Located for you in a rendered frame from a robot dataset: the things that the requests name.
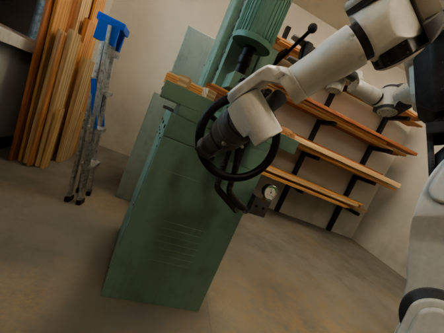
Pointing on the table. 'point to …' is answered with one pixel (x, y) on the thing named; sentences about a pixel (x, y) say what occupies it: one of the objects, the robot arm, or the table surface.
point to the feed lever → (298, 41)
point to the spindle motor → (261, 24)
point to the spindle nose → (245, 59)
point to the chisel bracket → (232, 80)
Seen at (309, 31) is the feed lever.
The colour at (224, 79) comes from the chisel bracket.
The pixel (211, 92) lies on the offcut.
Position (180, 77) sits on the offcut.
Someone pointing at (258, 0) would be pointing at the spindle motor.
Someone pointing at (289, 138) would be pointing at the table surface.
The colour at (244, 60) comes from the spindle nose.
